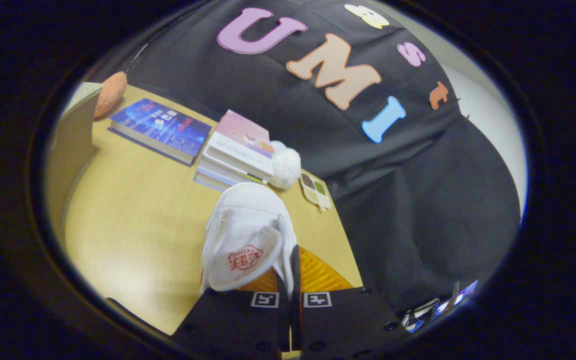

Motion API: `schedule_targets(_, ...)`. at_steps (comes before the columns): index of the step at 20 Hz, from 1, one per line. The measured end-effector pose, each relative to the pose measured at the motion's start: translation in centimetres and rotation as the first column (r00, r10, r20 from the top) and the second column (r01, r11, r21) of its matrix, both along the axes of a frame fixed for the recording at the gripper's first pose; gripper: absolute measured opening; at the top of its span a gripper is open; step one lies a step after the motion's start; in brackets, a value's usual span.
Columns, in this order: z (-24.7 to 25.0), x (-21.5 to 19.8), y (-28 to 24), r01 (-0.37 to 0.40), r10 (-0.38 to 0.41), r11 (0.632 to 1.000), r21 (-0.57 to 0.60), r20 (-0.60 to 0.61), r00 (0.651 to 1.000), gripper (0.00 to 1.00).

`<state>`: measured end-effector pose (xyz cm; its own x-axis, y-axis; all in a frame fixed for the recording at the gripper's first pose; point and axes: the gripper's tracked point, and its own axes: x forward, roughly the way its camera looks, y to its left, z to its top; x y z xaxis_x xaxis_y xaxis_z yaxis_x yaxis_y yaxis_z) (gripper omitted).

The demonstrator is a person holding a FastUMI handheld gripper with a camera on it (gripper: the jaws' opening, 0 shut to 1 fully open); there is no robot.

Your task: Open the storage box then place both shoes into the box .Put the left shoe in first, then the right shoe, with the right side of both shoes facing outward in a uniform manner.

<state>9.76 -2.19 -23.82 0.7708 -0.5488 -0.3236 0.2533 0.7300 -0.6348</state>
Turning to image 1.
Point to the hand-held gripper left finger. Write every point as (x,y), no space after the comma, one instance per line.
(228,325)

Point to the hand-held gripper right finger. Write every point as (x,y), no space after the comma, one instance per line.
(348,320)

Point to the white canvas shoe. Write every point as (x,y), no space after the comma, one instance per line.
(248,220)

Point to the beige fabric storage box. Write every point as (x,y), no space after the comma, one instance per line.
(70,145)

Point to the dark clutter beside table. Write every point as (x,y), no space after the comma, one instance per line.
(438,307)

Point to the black backdrop cloth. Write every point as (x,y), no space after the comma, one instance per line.
(418,210)

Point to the small compartment tray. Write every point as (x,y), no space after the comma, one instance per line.
(314,191)

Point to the pale blue cover book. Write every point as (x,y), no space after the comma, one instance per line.
(208,180)

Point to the white cover book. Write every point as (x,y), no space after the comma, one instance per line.
(228,167)

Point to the white fluffy ball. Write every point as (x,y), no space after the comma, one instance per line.
(285,165)

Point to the pink cover book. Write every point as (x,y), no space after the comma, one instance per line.
(243,131)

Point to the dark blue cover book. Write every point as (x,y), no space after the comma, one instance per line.
(160,127)

